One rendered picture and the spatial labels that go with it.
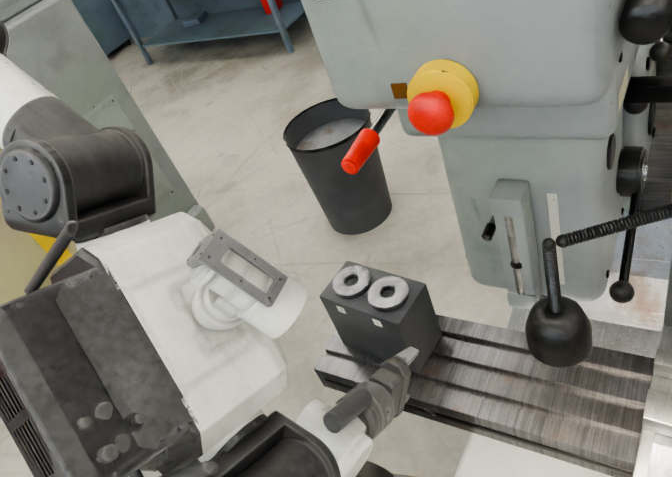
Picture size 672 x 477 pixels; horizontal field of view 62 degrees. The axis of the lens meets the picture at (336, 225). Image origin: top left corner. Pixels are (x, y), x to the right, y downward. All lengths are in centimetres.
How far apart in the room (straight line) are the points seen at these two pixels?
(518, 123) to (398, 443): 182
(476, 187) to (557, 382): 62
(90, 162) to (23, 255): 153
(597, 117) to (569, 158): 9
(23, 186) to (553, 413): 102
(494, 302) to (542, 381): 135
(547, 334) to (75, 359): 49
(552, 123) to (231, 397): 45
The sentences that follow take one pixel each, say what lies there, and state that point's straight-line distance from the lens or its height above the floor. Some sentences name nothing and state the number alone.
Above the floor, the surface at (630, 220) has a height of 159.
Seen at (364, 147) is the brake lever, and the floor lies 171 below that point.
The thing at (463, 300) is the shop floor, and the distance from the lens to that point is 264.
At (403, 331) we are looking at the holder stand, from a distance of 119.
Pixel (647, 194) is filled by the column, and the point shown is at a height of 114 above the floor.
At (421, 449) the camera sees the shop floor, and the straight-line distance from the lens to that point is 228.
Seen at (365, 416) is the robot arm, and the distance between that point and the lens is 98.
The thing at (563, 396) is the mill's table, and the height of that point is 93.
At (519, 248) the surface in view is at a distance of 76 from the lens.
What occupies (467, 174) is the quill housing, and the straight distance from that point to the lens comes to 75.
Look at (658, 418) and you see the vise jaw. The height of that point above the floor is 104.
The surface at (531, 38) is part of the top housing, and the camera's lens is 47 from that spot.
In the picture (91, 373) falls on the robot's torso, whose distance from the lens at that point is 60.
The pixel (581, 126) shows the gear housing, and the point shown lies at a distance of 62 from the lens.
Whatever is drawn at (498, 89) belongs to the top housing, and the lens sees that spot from 50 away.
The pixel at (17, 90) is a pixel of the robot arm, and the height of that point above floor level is 183.
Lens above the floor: 201
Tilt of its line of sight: 38 degrees down
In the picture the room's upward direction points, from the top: 23 degrees counter-clockwise
